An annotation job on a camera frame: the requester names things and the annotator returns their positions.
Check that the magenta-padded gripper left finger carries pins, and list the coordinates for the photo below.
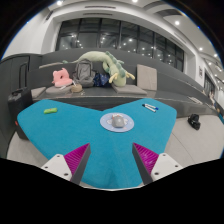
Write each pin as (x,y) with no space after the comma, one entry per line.
(77,160)

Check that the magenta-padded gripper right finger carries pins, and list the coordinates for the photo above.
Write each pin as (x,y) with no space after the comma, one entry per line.
(146,159)

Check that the grey and white computer mouse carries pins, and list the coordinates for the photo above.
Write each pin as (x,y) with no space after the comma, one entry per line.
(117,121)

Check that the round light blue mouse pad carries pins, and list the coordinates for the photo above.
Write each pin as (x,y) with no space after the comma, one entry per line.
(106,122)

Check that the white marker with blue cap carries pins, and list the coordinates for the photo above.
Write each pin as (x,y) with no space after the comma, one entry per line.
(151,106)

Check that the green eraser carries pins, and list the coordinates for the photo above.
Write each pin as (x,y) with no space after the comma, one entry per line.
(50,110)

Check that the black bag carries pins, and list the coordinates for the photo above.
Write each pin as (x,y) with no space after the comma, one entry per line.
(194,122)

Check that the dark grey stepped bench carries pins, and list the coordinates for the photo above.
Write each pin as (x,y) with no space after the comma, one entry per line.
(100,101)

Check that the tan round pouch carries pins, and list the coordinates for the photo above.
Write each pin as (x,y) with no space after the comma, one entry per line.
(76,88)

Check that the flat grey seat cushion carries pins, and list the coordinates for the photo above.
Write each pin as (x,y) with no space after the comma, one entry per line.
(129,89)

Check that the round grey cushion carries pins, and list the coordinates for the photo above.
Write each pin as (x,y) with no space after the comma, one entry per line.
(56,90)

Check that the small flat grey cushion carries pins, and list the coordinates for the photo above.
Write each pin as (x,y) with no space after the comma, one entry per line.
(38,92)

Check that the black suitcase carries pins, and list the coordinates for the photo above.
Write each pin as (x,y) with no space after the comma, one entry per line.
(20,105)

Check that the upright grey cushion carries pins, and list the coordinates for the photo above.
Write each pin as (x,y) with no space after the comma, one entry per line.
(146,77)

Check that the pink plush pillow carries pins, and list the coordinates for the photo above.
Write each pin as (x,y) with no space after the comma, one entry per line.
(61,78)

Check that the dark blue bag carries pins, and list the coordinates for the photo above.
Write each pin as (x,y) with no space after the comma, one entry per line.
(101,80)

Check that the grey backpack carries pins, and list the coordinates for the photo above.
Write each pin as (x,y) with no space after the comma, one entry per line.
(84,74)

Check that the green dragon plush toy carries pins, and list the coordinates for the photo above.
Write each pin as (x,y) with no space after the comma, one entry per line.
(115,68)

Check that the ceiling lights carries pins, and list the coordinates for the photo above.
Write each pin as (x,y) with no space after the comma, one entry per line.
(177,23)

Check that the dark glass window wall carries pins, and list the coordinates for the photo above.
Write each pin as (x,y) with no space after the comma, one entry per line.
(100,36)

